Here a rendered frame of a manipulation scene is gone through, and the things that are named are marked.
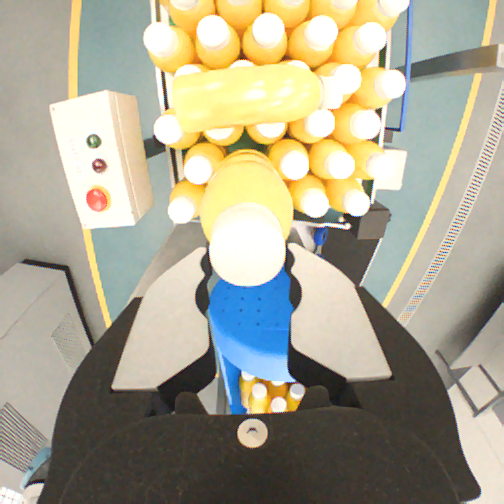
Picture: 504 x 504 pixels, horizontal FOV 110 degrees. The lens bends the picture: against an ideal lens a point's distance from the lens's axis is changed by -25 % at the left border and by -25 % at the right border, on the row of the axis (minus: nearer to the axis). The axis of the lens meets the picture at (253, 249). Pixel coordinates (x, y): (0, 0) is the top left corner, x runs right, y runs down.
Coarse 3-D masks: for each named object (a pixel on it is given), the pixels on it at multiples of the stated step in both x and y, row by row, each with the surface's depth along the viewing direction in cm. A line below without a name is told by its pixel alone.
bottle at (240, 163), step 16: (224, 160) 23; (240, 160) 18; (256, 160) 19; (224, 176) 15; (240, 176) 14; (256, 176) 14; (272, 176) 15; (208, 192) 15; (224, 192) 14; (240, 192) 13; (256, 192) 13; (272, 192) 14; (288, 192) 16; (208, 208) 14; (224, 208) 13; (240, 208) 13; (256, 208) 13; (272, 208) 14; (288, 208) 15; (208, 224) 14; (288, 224) 15; (208, 240) 15
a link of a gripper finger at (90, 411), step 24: (120, 336) 7; (96, 360) 6; (72, 384) 5; (96, 384) 5; (72, 408) 5; (96, 408) 5; (120, 408) 5; (144, 408) 5; (72, 432) 4; (96, 432) 4; (72, 456) 4; (48, 480) 3
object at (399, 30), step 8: (400, 16) 34; (400, 24) 34; (392, 32) 37; (400, 32) 35; (392, 40) 38; (400, 40) 36; (392, 48) 39; (400, 48) 37; (392, 56) 40; (400, 56) 37; (392, 64) 41; (400, 64) 38; (400, 72) 39; (400, 96) 41; (392, 104) 44; (400, 104) 41; (392, 112) 44; (400, 112) 42; (392, 120) 45
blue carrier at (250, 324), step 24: (216, 288) 46; (240, 288) 46; (264, 288) 45; (288, 288) 45; (216, 312) 40; (240, 312) 40; (264, 312) 40; (288, 312) 39; (216, 336) 39; (240, 336) 35; (264, 336) 36; (240, 360) 36; (264, 360) 33; (240, 408) 77
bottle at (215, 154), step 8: (200, 144) 36; (208, 144) 36; (192, 152) 34; (200, 152) 34; (208, 152) 34; (216, 152) 36; (224, 152) 41; (184, 160) 36; (216, 160) 35; (216, 168) 35
